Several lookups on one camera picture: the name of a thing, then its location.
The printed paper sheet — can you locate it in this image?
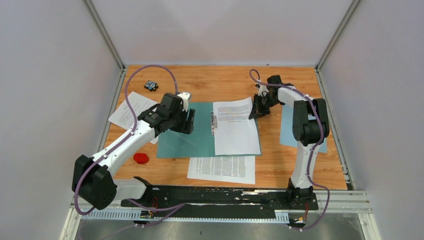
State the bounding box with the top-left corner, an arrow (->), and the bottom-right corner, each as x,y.
212,97 -> 261,156
108,91 -> 160,145
187,156 -> 256,185

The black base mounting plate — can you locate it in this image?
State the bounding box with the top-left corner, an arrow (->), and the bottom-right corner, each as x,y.
120,185 -> 319,220

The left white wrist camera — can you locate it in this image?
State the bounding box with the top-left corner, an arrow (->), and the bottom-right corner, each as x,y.
177,92 -> 192,112

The teal green folder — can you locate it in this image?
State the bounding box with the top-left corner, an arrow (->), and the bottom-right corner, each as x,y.
156,101 -> 263,159

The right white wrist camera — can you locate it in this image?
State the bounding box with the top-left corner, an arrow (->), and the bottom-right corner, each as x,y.
257,84 -> 269,97

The aluminium frame rail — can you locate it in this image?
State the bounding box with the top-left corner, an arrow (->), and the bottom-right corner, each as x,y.
82,185 -> 372,224

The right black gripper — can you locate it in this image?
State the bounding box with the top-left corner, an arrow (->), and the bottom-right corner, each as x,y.
249,93 -> 281,120

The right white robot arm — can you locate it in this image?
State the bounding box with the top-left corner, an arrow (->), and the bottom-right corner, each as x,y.
249,75 -> 330,209

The blue clipboard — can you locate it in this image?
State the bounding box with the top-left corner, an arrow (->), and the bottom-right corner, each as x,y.
279,104 -> 327,154

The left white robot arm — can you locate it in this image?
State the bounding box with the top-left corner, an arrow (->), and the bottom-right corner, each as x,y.
72,92 -> 196,210

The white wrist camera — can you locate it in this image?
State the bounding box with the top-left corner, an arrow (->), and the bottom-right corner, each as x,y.
177,92 -> 192,112
257,84 -> 269,97

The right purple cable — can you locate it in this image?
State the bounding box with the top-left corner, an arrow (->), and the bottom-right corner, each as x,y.
249,69 -> 331,232

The silver folder clip mechanism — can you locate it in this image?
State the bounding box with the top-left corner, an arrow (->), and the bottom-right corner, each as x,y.
210,111 -> 217,137

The red small object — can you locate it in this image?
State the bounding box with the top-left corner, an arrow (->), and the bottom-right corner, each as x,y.
133,152 -> 150,165

